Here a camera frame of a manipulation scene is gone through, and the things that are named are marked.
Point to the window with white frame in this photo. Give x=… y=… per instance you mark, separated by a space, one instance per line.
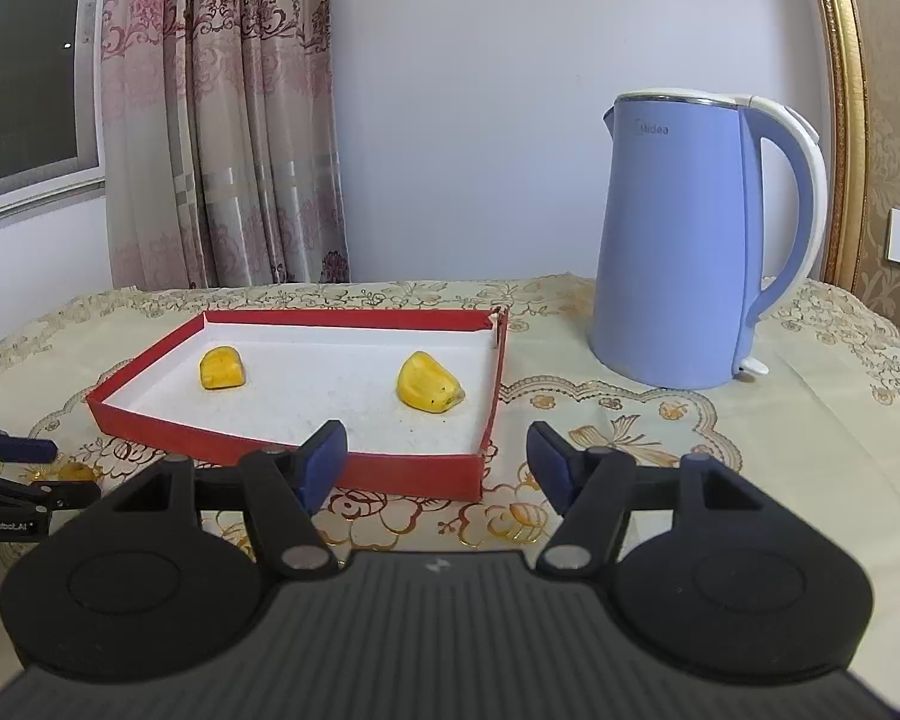
x=22 y=52

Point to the pink floral curtain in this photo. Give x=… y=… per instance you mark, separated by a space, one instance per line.
x=225 y=127

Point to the gold ornate frame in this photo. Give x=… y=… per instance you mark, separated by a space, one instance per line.
x=844 y=127

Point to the blue electric kettle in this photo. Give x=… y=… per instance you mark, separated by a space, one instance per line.
x=675 y=240

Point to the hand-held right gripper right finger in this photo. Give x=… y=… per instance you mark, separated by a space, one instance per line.
x=551 y=465

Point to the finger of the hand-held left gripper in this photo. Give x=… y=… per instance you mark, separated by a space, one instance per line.
x=26 y=450
x=45 y=493

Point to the large yellow jackfruit piece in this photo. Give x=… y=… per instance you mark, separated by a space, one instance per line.
x=427 y=384

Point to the small yellow jackfruit piece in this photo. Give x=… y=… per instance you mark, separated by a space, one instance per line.
x=221 y=369

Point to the red cardboard tray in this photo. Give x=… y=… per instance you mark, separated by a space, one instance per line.
x=292 y=382

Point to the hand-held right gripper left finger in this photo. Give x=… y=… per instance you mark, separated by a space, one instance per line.
x=322 y=461

